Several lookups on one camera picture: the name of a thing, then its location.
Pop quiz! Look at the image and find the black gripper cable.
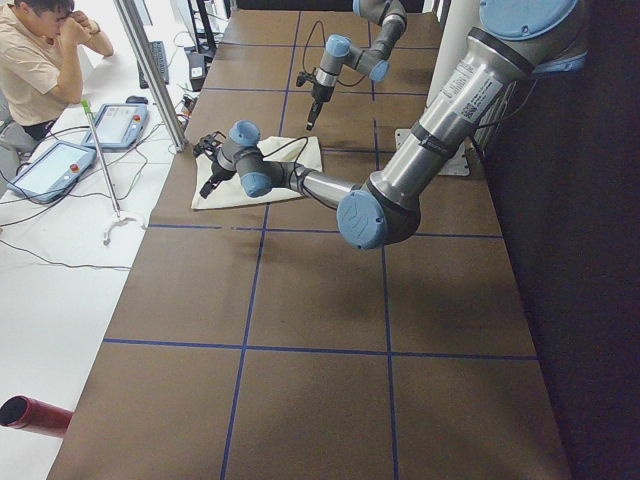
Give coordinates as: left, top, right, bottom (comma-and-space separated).
259, 135, 351, 211
302, 19, 374, 89

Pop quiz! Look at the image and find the upper blue teach pendant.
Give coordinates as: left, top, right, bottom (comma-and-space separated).
82, 101, 149, 152

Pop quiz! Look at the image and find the aluminium frame post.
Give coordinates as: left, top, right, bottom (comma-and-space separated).
114, 0, 187, 152

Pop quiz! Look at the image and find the cream long-sleeve cat shirt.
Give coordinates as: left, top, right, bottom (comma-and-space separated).
191, 136, 323, 210

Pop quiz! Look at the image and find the red fire extinguisher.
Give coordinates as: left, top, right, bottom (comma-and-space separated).
1, 395, 73, 438

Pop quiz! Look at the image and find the metal reacher grabber tool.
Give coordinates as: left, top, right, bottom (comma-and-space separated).
80, 99, 147, 246

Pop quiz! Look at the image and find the person in beige shirt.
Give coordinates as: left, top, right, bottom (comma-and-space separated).
0, 0, 115, 141

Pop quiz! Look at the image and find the lower blue teach pendant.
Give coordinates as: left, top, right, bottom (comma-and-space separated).
7, 141, 96, 204

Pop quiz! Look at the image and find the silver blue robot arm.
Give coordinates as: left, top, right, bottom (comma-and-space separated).
296, 0, 407, 131
196, 1, 590, 250

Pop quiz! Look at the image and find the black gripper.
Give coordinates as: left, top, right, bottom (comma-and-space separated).
193, 131, 235, 198
296, 68, 334, 131

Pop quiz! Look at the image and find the black box with white label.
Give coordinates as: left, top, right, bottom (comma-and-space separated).
186, 52, 207, 92

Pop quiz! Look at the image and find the blue teach pendant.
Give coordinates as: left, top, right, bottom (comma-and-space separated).
7, 141, 96, 204
82, 101, 149, 152

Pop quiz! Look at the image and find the black computer mouse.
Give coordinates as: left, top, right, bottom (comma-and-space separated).
126, 95, 149, 104

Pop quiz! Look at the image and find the black keyboard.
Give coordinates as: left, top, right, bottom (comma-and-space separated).
137, 41, 170, 89

